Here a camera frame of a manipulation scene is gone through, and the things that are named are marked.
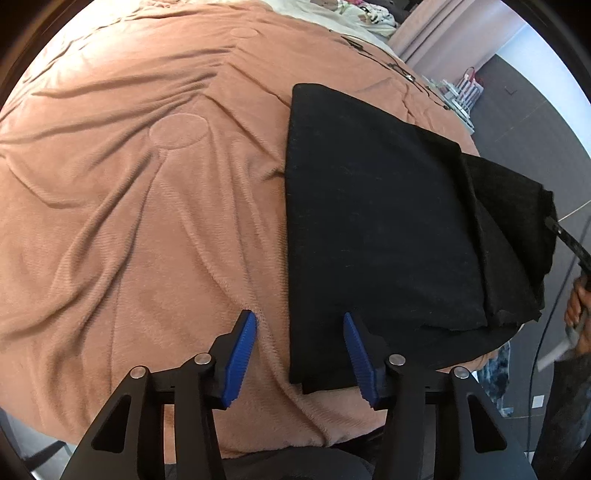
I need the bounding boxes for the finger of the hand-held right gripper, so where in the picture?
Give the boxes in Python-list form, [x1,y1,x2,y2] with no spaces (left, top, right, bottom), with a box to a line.
[544,216,591,274]

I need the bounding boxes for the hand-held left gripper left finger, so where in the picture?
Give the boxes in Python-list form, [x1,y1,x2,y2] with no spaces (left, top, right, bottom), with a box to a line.
[60,310,257,480]

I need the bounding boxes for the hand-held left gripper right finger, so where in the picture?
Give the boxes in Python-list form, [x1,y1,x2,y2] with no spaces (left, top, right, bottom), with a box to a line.
[342,312,539,480]

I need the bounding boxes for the black pants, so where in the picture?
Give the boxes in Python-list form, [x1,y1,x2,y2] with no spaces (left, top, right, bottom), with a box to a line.
[284,83,557,395]

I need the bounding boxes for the person's right hand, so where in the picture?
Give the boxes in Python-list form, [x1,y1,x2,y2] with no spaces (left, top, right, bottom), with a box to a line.
[564,276,591,343]

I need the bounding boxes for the person's dark trouser leg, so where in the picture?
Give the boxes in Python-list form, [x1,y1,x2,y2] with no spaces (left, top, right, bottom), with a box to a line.
[531,344,591,480]

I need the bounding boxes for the blue patterned cloth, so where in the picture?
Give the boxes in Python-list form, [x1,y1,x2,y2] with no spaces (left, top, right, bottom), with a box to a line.
[478,342,514,419]

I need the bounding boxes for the dark grey cloth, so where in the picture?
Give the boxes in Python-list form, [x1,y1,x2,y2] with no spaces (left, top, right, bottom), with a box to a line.
[161,443,386,480]

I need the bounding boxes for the salmon fleece blanket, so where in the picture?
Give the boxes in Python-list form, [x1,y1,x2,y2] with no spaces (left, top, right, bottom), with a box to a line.
[0,0,482,463]

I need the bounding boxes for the pink curtain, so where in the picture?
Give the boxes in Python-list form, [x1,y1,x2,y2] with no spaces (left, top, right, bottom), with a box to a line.
[387,0,533,71]

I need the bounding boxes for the bear printed bedsheet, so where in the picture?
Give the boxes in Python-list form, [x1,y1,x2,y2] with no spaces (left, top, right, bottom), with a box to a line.
[268,0,399,41]

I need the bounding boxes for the black cable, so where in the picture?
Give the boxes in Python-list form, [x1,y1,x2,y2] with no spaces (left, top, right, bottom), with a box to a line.
[524,256,585,462]

